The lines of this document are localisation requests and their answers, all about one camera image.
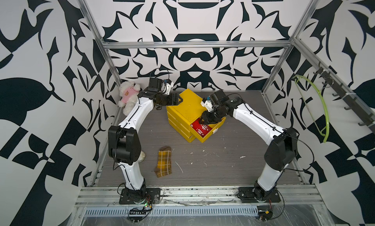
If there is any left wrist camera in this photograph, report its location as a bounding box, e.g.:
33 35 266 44
163 79 174 95

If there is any red postcard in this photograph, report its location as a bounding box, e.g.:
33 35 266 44
190 119 212 138

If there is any left black connector box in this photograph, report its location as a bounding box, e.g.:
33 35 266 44
128 208 152 223

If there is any aluminium frame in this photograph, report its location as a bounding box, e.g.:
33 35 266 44
73 0 375 186

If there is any green plastic hoop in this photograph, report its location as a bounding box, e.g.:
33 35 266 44
293 75 331 143

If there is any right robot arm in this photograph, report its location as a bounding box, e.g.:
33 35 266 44
199 90 298 202

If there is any black connector box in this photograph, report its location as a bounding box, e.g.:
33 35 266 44
257 206 273 222
128 208 152 223

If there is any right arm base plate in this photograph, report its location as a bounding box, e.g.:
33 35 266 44
237 187 281 203

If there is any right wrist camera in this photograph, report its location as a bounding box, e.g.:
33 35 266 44
200 96 214 112

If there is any right black connector box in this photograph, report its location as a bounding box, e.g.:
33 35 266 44
257 206 273 222

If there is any grey patterned pouch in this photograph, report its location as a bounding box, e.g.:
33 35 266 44
137 151 146 162

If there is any yellow plastic drawer cabinet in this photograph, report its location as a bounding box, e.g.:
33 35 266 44
166 88 212 143

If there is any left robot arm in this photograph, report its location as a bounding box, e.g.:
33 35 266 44
108 78 183 202

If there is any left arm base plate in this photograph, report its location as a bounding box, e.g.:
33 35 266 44
119 188 161 205

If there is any black hook rail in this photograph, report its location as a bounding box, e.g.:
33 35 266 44
314 63 375 134

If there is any white teddy bear pink shirt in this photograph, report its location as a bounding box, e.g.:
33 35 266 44
117 81 141 116

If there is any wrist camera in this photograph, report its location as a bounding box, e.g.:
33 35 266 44
163 79 174 95
200 96 214 112

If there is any yellow plaid sock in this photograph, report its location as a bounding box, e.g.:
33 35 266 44
154 146 172 178

